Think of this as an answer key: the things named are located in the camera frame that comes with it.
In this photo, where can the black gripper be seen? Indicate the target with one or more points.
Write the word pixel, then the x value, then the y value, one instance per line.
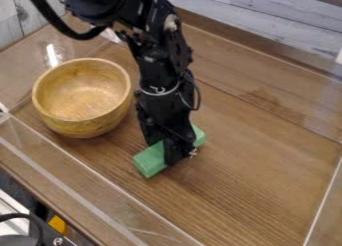
pixel 164 115

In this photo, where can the green rectangular block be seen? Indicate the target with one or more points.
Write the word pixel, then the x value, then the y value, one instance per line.
pixel 150 161

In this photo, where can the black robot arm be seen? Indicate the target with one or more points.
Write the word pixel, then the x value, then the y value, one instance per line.
pixel 152 30

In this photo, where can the brown wooden bowl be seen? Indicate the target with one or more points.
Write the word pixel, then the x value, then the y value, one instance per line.
pixel 84 97

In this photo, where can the clear acrylic front barrier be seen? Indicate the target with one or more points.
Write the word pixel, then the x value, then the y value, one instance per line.
pixel 104 212

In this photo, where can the yellow black device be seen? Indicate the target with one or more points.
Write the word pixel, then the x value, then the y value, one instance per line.
pixel 61 228

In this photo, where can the clear acrylic corner bracket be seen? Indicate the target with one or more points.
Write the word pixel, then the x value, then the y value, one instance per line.
pixel 112 36

